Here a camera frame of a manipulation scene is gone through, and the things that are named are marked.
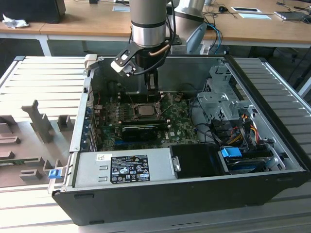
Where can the green RAM stick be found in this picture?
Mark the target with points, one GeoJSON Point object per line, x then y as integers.
{"type": "Point", "coordinates": [19, 162]}

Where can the black computer mouse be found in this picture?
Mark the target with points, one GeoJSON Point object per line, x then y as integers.
{"type": "Point", "coordinates": [222, 9]}

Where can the hard disk drive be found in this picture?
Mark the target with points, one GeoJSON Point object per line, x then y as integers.
{"type": "Point", "coordinates": [245, 166]}

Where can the black plastic shroud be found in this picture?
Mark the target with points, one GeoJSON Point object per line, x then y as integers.
{"type": "Point", "coordinates": [194, 160]}

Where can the black printed label sticker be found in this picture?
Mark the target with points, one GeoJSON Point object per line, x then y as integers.
{"type": "Point", "coordinates": [130, 170]}

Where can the black graphics card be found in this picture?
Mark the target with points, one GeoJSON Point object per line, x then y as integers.
{"type": "Point", "coordinates": [138, 134]}

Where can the silver shroud latch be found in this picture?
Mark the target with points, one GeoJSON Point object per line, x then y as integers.
{"type": "Point", "coordinates": [176, 163]}

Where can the thin metal locking lever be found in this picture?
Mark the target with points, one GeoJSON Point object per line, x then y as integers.
{"type": "Point", "coordinates": [131, 99]}

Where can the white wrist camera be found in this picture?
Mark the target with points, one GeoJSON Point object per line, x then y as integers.
{"type": "Point", "coordinates": [121, 66]}

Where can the pale paper sheet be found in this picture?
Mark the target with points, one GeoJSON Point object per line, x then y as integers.
{"type": "Point", "coordinates": [255, 16]}

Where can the black box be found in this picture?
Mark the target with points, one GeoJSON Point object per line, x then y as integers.
{"type": "Point", "coordinates": [31, 11]}

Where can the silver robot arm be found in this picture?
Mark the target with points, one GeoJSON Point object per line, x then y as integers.
{"type": "Point", "coordinates": [148, 24]}

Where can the crumpled white paper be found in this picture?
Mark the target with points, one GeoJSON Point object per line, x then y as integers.
{"type": "Point", "coordinates": [14, 22]}

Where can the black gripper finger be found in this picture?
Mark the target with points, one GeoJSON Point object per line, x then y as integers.
{"type": "Point", "coordinates": [148, 83]}

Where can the grey parts rack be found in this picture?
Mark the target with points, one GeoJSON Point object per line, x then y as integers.
{"type": "Point", "coordinates": [36, 136]}

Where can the green motherboard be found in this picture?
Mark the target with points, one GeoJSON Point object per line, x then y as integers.
{"type": "Point", "coordinates": [179, 126]}

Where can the grey laptop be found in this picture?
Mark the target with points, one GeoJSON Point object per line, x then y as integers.
{"type": "Point", "coordinates": [290, 15]}

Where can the CPU socket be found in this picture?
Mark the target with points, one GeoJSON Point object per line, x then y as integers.
{"type": "Point", "coordinates": [134, 110]}

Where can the blue disk carrier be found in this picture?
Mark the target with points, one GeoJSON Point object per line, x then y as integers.
{"type": "Point", "coordinates": [229, 153]}

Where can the wooden desk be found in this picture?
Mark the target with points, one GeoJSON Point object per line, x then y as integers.
{"type": "Point", "coordinates": [97, 21]}
{"type": "Point", "coordinates": [255, 29]}

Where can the grey power supply unit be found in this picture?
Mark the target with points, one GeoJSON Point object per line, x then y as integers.
{"type": "Point", "coordinates": [92, 170]}

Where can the metal drive cage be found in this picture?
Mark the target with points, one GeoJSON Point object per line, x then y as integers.
{"type": "Point", "coordinates": [218, 104]}

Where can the small white sticker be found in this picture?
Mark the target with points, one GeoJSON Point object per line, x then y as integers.
{"type": "Point", "coordinates": [104, 157]}

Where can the blue case latch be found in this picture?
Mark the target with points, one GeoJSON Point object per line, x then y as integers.
{"type": "Point", "coordinates": [54, 174]}

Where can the black open PC case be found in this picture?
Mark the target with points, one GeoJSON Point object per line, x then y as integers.
{"type": "Point", "coordinates": [145, 206]}

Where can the black RAM slot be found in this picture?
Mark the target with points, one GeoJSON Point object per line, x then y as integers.
{"type": "Point", "coordinates": [145, 120]}
{"type": "Point", "coordinates": [145, 125]}

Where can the silver coin battery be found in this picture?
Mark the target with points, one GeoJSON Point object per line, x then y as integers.
{"type": "Point", "coordinates": [178, 97]}

